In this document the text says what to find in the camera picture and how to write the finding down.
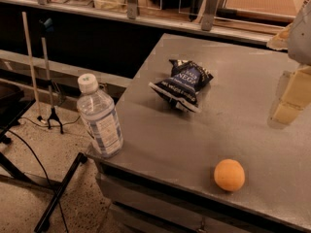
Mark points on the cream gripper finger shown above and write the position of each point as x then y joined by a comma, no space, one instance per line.
280,40
296,97

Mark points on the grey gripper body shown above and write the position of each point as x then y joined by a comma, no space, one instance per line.
301,38

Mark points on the blue chip bag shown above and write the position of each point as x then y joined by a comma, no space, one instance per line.
185,82

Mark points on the clear plastic water bottle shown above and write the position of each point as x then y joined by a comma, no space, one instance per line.
98,113

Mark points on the orange fruit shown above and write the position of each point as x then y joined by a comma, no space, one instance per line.
229,175

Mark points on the grey table drawer unit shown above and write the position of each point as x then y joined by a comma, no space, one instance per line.
153,207

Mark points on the black tripod stand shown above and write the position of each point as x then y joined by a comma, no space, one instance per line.
46,27

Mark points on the white pole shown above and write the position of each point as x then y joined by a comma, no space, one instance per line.
32,70

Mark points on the metal shelf rail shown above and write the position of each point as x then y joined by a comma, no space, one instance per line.
241,20

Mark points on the black folding stand frame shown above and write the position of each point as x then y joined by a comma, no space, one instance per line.
52,162

